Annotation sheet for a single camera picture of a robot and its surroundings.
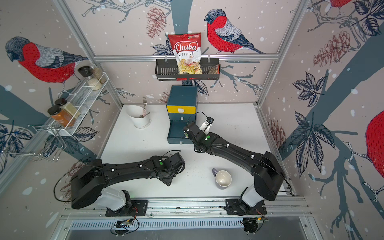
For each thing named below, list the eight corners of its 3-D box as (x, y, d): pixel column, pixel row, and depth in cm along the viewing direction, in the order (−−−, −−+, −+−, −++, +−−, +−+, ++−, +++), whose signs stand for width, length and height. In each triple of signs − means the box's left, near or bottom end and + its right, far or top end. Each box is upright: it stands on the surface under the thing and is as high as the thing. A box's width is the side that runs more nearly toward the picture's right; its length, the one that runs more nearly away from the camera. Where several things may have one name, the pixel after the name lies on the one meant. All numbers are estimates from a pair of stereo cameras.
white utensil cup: (130, 128, 108) (122, 116, 97) (134, 117, 114) (127, 104, 103) (148, 128, 107) (143, 115, 97) (151, 117, 114) (146, 104, 103)
